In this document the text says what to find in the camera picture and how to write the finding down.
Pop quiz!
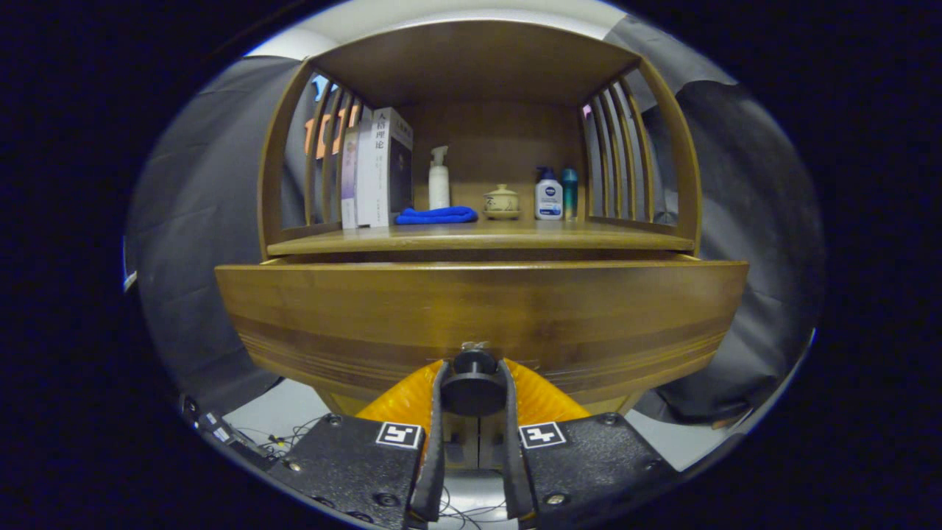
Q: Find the thin pale purple book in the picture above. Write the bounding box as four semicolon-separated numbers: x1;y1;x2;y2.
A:
341;125;361;230

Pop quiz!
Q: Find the wooden cabinet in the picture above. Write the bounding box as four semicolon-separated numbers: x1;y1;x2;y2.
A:
256;20;704;472

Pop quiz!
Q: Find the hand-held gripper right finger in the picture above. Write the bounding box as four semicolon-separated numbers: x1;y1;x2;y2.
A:
499;358;681;525

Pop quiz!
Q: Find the wooden drawer with black knob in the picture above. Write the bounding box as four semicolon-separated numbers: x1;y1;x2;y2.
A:
215;254;750;417

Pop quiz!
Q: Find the folded blue cloth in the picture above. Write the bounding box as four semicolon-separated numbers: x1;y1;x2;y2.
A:
395;206;479;225

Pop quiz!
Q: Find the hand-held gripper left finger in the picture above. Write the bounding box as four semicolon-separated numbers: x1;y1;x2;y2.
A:
269;358;451;527

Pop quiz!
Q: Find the beige lidded teacup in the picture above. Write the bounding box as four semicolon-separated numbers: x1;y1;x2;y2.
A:
482;184;523;220

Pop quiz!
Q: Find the thick white book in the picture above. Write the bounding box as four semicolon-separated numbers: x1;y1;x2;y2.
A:
356;107;414;228

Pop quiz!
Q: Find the white pump bottle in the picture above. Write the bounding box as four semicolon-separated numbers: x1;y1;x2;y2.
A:
428;146;451;211

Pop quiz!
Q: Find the wooden countertop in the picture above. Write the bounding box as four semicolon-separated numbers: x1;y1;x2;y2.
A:
266;219;696;257

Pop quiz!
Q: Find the wooden cabinet door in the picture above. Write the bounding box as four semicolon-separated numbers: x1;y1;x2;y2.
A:
478;416;509;470
444;416;479;470

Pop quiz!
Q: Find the white lotion bottle blue cap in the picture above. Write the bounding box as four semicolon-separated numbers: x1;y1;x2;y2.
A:
534;167;564;221

